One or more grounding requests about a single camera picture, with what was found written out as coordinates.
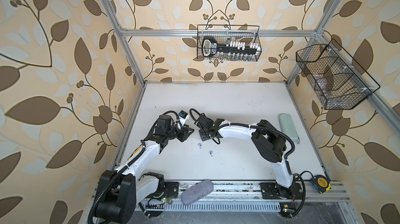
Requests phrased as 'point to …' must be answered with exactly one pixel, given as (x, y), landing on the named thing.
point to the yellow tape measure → (321, 183)
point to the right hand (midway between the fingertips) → (205, 134)
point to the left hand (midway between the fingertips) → (190, 126)
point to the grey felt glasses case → (197, 191)
